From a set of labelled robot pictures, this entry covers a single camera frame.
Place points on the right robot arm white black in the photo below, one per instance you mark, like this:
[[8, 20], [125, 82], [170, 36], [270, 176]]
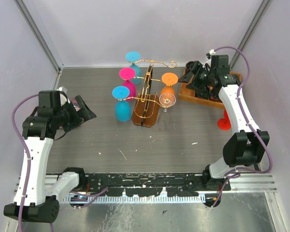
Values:
[[248, 143]]

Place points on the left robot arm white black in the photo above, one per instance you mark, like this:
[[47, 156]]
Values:
[[33, 202]]

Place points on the white slotted cable duct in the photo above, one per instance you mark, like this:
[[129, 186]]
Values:
[[163, 198]]

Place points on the blue wine glass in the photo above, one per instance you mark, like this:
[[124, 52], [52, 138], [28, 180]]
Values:
[[133, 57], [122, 107]]

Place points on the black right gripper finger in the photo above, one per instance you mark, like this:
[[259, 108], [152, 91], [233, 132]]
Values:
[[193, 66], [187, 76]]

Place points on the wooden compartment tray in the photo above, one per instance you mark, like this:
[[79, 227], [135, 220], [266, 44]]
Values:
[[186, 93]]

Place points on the red wine glass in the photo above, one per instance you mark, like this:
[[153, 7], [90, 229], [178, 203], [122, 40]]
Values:
[[224, 123]]

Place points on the gold wire glass rack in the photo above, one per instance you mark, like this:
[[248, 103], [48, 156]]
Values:
[[145, 105]]

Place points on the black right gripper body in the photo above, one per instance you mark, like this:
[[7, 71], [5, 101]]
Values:
[[202, 78]]

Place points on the colourful packet under left gripper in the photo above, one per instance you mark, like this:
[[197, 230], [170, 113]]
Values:
[[75, 104]]

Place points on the orange wine glass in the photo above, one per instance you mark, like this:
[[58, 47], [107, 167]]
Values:
[[169, 79]]

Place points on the pink wine glass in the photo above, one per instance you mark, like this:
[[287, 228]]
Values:
[[127, 74]]

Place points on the rear blue wine glass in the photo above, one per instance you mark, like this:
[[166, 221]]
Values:
[[133, 57]]

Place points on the front blue wine glass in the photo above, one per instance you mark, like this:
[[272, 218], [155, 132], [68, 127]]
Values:
[[122, 107]]

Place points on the clear wine glass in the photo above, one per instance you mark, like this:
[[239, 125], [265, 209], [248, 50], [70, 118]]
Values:
[[167, 100]]

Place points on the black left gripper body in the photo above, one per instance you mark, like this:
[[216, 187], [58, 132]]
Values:
[[68, 117]]

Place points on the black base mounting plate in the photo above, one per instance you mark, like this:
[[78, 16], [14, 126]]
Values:
[[152, 184]]

